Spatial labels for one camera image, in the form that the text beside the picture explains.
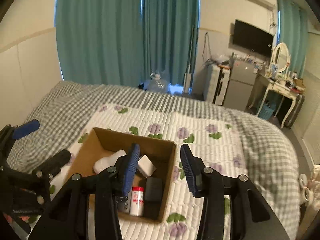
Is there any narrow teal curtain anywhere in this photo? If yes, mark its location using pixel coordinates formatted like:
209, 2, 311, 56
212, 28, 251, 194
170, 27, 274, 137
276, 0, 309, 80

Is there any small white box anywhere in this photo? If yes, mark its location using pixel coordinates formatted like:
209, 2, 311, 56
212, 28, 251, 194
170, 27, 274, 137
137, 154, 157, 177

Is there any black wall television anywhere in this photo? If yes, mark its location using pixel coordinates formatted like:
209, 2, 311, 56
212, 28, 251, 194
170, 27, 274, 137
232, 19, 275, 58

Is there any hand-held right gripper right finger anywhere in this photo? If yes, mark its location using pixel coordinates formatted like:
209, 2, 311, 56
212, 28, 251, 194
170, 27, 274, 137
180, 144, 290, 240

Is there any small red-capped bottle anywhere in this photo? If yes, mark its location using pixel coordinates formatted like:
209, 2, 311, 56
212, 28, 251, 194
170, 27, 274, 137
129, 186, 145, 217

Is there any wide teal curtain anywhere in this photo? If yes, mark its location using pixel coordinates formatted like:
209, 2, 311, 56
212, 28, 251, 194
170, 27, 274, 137
55, 0, 145, 85

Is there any white oval vanity mirror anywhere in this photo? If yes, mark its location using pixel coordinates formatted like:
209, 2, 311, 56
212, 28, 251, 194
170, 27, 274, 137
271, 42, 290, 74

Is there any clear plastic bag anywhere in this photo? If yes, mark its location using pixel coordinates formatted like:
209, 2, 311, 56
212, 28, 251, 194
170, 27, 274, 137
214, 54, 230, 67

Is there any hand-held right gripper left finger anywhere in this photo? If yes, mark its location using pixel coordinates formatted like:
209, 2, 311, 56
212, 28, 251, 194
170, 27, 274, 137
27, 143, 141, 240

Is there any white floral quilted mat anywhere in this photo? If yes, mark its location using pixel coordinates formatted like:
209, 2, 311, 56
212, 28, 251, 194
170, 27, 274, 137
49, 104, 248, 240

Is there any white ribbed suitcase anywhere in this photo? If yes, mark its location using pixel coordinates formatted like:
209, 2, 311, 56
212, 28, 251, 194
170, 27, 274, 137
203, 64, 230, 105

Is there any grey mini fridge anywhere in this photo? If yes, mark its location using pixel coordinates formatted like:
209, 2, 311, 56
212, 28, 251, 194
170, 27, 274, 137
222, 60, 258, 112

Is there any blue basket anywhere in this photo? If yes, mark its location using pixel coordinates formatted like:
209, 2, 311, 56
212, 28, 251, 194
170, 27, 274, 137
257, 102, 275, 120

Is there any cardboard box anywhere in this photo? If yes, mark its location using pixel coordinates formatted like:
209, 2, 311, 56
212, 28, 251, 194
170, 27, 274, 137
67, 127, 177, 224

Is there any white dressing table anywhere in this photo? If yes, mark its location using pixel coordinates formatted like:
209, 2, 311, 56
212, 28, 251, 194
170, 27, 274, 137
247, 74, 304, 129

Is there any blue water jug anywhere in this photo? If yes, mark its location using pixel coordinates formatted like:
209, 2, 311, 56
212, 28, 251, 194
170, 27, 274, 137
144, 71, 171, 93

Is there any white plastic bottle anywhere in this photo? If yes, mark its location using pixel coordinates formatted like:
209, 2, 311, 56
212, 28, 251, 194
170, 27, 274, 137
94, 149, 128, 174

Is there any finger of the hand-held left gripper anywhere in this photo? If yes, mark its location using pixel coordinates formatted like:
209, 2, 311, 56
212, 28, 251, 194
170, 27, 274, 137
5, 149, 72, 180
0, 119, 40, 160

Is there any brown suitcase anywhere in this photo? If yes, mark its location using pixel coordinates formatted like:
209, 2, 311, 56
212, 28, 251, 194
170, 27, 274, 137
285, 94, 305, 128

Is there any dark grey power bank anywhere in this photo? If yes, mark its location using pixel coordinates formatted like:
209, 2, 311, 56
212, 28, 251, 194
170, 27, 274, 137
144, 176, 163, 202

